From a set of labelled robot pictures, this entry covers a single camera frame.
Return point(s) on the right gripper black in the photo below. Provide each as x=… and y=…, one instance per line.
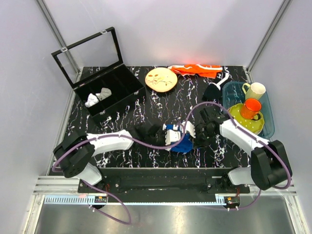
x=198, y=143

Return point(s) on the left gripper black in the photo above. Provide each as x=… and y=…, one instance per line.
x=163, y=133

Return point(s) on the blue white underwear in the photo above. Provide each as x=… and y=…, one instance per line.
x=186, y=144

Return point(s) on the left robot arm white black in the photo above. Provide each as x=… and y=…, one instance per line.
x=74, y=154

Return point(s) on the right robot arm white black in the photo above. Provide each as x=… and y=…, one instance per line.
x=269, y=165

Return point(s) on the black white garment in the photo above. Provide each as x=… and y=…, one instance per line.
x=214, y=90

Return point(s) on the teal transparent plastic bin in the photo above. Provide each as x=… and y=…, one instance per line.
x=232, y=94

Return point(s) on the orange mug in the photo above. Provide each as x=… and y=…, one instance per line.
x=251, y=109

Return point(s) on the yellow green dotted plate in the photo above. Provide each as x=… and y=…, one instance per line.
x=254, y=125

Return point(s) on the orange white garment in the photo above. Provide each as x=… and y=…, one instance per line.
x=206, y=71

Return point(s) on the cream yellow mug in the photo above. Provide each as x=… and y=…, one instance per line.
x=254, y=90

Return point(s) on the round wooden plate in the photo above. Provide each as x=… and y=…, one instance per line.
x=161, y=79

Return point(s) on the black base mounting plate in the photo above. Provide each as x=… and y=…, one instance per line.
x=168, y=185

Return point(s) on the grey rolled sock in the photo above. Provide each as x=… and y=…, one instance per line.
x=105, y=93

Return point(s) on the white rolled sock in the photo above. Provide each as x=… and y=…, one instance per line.
x=91, y=100

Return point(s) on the black compartment box with lid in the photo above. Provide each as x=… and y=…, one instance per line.
x=96, y=62

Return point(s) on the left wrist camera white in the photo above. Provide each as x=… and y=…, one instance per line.
x=172, y=136

